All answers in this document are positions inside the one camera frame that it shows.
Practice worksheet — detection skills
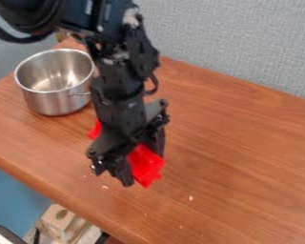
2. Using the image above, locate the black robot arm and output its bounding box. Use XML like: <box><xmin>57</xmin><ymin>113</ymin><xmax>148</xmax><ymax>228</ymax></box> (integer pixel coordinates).
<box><xmin>0</xmin><ymin>0</ymin><xmax>169</xmax><ymax>187</ymax></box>

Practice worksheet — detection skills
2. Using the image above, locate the wooden frame behind table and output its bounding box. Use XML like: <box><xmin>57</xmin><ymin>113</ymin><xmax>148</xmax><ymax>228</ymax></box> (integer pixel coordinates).
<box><xmin>54</xmin><ymin>30</ymin><xmax>78</xmax><ymax>42</ymax></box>

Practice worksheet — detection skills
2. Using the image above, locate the wooden stand under table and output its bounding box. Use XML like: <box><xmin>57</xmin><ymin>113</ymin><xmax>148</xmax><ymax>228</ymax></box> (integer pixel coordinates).
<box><xmin>22</xmin><ymin>204</ymin><xmax>101</xmax><ymax>244</ymax></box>

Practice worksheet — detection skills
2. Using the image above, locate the red plastic block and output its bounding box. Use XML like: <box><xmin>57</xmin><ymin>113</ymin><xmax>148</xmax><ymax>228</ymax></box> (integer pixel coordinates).
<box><xmin>86</xmin><ymin>120</ymin><xmax>165</xmax><ymax>188</ymax></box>

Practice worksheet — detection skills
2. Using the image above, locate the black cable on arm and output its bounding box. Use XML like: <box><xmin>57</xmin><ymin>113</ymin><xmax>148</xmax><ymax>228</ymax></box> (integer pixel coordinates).
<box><xmin>142</xmin><ymin>71</ymin><xmax>160</xmax><ymax>96</ymax></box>

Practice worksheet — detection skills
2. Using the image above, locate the black white object at corner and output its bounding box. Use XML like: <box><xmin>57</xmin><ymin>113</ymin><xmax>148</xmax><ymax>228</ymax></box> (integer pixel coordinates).
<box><xmin>0</xmin><ymin>226</ymin><xmax>26</xmax><ymax>244</ymax></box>

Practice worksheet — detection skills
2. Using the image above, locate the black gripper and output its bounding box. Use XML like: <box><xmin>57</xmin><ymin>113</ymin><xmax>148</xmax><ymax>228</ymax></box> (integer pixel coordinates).
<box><xmin>90</xmin><ymin>76</ymin><xmax>169</xmax><ymax>187</ymax></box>

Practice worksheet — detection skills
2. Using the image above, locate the stainless steel pot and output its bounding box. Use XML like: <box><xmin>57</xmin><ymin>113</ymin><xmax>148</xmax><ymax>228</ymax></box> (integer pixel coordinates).
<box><xmin>13</xmin><ymin>49</ymin><xmax>96</xmax><ymax>116</ymax></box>

